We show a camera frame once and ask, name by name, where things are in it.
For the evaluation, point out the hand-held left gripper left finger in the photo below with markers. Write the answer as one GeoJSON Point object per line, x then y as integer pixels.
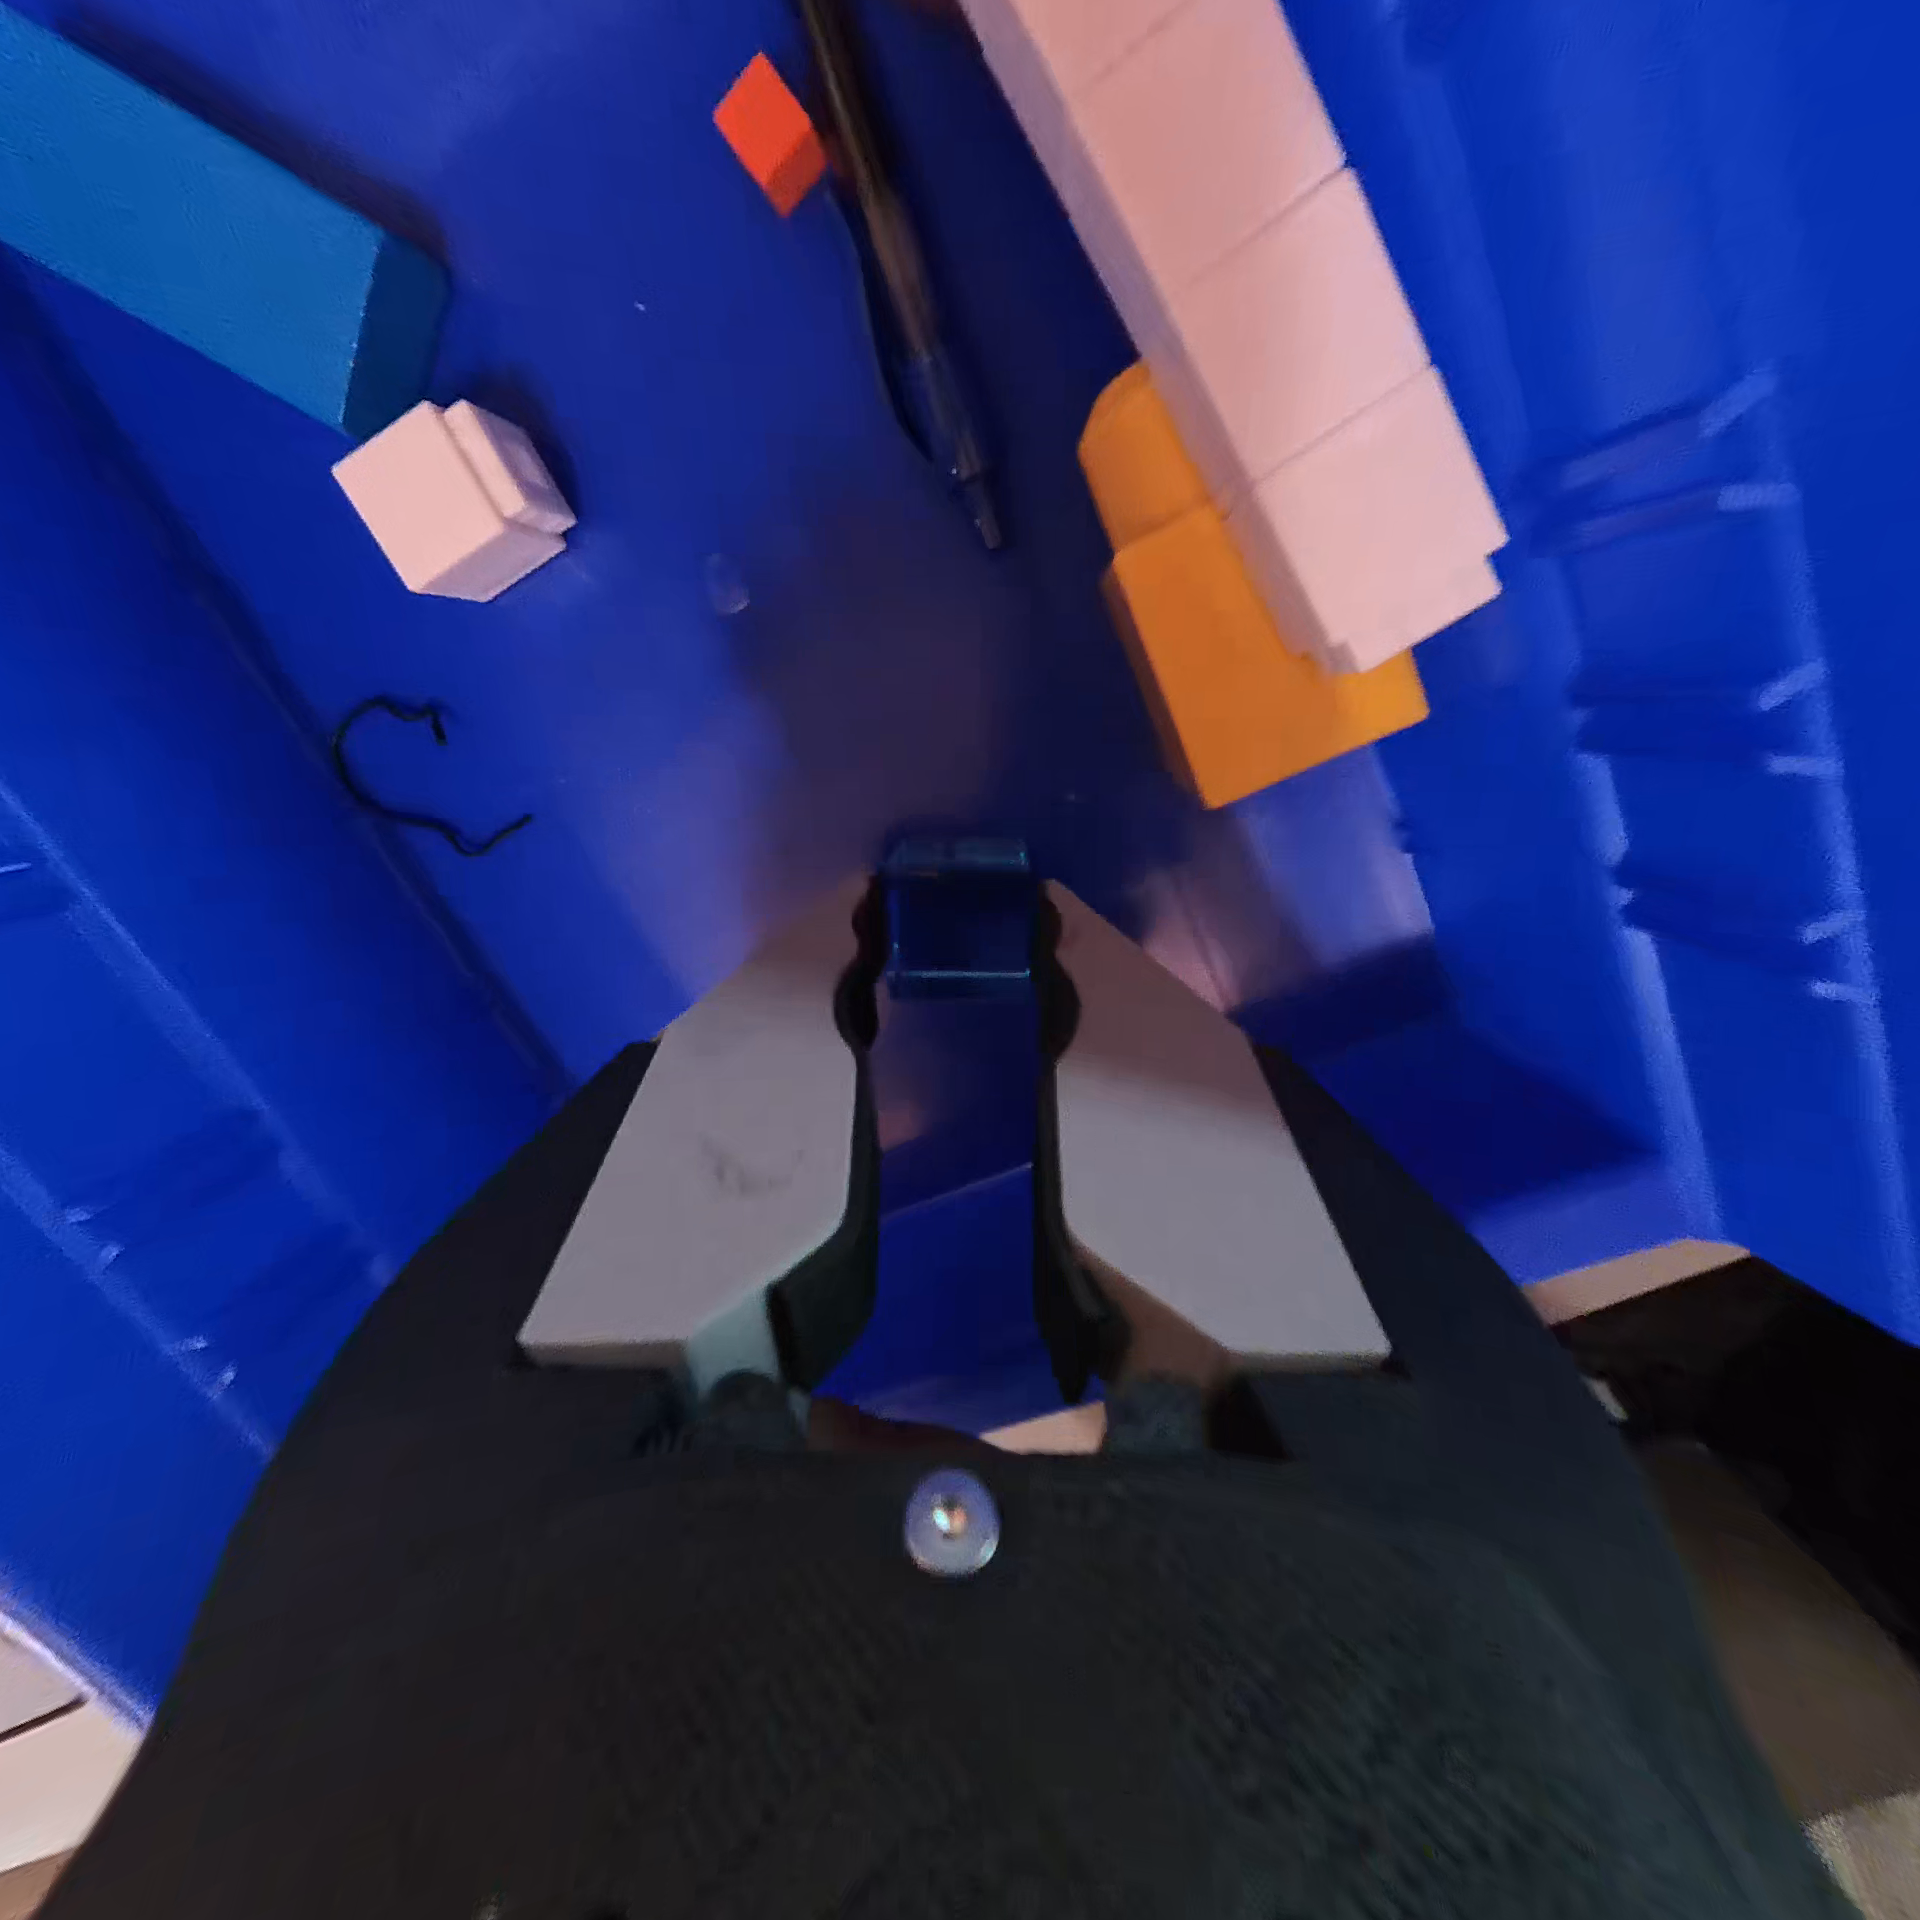
{"type": "Point", "coordinates": [704, 1185]}

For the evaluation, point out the long white block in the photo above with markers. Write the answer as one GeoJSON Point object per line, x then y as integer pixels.
{"type": "Point", "coordinates": [1277, 329]}

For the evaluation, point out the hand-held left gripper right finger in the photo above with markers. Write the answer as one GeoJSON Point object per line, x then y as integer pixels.
{"type": "Point", "coordinates": [1200, 1185]}

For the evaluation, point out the person's black clothing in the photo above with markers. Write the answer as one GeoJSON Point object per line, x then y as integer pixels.
{"type": "Point", "coordinates": [1769, 1394]}

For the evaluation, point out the blue plastic bin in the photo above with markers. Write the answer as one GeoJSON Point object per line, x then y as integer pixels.
{"type": "Point", "coordinates": [674, 675]}

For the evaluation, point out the black thread scrap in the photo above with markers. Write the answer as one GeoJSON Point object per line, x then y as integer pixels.
{"type": "Point", "coordinates": [349, 756]}

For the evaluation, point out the dark blue cube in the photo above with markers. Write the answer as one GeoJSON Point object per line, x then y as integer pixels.
{"type": "Point", "coordinates": [961, 937]}

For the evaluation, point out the dark blue pen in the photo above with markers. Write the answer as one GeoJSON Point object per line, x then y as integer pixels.
{"type": "Point", "coordinates": [917, 360]}

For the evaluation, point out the long teal block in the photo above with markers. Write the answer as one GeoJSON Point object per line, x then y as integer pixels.
{"type": "Point", "coordinates": [194, 225]}

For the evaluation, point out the orange cube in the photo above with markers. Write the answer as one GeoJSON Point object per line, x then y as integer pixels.
{"type": "Point", "coordinates": [1243, 691]}

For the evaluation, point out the white cube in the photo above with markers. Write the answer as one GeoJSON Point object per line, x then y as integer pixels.
{"type": "Point", "coordinates": [442, 504]}

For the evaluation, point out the red cube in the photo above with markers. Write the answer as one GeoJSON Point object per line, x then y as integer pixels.
{"type": "Point", "coordinates": [768, 135]}

